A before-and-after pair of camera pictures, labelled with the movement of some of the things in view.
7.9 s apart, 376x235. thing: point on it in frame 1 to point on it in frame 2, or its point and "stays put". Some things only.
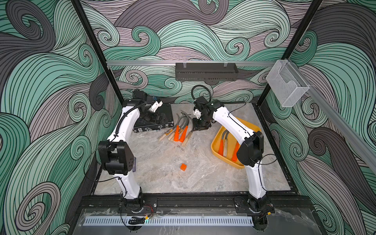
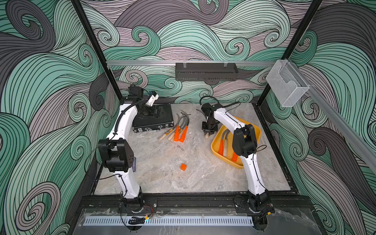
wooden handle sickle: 225,145 stays put
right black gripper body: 201,123 to 209,127
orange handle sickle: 176,130 stays put
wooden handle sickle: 187,137 to 206,134
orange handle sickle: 186,127 stays put
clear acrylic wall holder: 286,82 stays put
